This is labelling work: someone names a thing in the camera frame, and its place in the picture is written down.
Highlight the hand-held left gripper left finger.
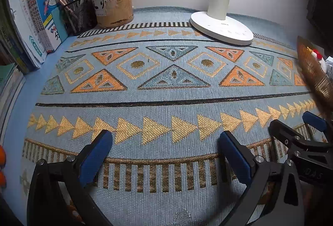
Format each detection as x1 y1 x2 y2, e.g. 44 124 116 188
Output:
27 129 113 226

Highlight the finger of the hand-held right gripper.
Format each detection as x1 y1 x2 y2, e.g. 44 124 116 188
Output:
269 120 333 156
303 111 333 142

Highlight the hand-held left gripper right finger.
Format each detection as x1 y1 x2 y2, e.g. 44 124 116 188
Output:
220 130 306 226

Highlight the woven wicker basket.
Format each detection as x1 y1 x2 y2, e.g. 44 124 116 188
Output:
297 36 333 119

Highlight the blue patterned table mat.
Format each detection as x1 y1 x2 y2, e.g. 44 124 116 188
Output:
0 6 333 226

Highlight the dark furniture panel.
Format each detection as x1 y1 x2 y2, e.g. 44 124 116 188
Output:
306 0 333 42

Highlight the teal notebook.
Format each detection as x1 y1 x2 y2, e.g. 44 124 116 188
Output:
0 63 26 122

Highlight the white desk lamp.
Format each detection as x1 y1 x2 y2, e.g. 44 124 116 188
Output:
190 0 254 46

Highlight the light blue card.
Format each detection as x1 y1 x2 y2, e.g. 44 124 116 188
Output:
51 6 69 44

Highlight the black mesh pen holder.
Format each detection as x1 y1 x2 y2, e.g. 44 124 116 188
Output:
64 0 98 36

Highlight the row of upright books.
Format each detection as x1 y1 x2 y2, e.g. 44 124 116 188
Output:
0 0 71 76

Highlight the cardboard pen holder box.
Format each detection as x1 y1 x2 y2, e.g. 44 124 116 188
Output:
90 0 134 28

